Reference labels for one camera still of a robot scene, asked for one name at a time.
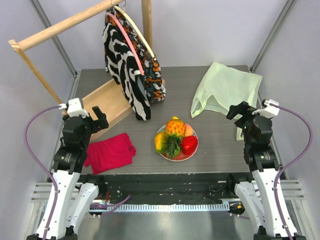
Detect light green plastic bag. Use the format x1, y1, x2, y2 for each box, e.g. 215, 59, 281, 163
190, 61, 263, 141

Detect red bell pepper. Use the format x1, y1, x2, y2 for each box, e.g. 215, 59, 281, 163
181, 135, 198, 155

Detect orange pineapple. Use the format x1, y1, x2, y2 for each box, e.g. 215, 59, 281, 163
164, 116, 187, 159

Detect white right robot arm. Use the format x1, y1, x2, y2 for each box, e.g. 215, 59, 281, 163
225, 99, 305, 240

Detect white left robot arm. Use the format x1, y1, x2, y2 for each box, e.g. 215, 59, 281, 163
27, 106, 109, 240

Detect wooden clothes rack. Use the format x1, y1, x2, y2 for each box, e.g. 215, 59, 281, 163
7, 0, 167, 143

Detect magenta folded cloth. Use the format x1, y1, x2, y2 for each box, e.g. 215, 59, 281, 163
84, 133, 136, 175

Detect orange peach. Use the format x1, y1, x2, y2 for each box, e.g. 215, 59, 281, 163
184, 123, 194, 137

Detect black white zebra garment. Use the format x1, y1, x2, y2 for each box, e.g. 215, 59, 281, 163
102, 13, 151, 121

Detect yellow green mango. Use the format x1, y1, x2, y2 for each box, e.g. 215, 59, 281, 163
154, 131, 167, 154

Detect orange camouflage garment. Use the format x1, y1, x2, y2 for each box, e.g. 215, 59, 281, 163
114, 8, 166, 103

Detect red patterned plate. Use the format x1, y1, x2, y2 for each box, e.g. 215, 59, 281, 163
157, 125, 199, 162

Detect pink clothes hanger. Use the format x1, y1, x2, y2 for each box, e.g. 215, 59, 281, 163
106, 12, 145, 75

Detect cream clothes hanger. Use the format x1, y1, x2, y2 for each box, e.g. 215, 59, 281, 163
115, 5, 155, 58

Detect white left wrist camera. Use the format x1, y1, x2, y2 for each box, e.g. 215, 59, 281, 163
67, 97, 89, 118

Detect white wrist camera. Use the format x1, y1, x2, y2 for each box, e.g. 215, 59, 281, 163
67, 97, 89, 118
252, 99, 280, 119

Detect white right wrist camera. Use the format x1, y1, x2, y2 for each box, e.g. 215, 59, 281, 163
252, 99, 280, 119

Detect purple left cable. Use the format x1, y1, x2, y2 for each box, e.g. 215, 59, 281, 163
23, 104, 68, 240

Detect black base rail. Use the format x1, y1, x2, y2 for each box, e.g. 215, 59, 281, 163
77, 173, 256, 208

